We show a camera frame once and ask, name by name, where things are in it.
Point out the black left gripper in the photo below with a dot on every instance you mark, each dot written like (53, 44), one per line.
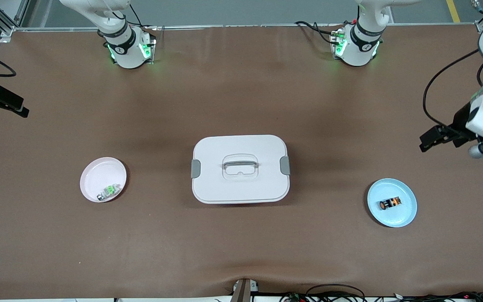
(461, 119)

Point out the orange push-button switch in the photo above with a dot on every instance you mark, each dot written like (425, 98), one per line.
(390, 203)

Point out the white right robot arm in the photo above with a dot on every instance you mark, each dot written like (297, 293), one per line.
(126, 50)

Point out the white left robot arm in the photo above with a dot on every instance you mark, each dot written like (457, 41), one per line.
(359, 50)

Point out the pink box with white lid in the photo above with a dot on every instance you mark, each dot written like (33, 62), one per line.
(241, 184)

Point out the light blue round plate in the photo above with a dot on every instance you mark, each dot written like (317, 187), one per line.
(392, 218)

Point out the pink round plate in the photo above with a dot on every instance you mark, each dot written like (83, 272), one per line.
(99, 174)

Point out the brown table cover sheet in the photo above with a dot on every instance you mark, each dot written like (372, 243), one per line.
(241, 84)

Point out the aluminium frame corner post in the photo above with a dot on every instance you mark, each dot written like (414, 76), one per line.
(4, 19)

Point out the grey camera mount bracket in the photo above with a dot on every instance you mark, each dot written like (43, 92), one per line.
(243, 290)

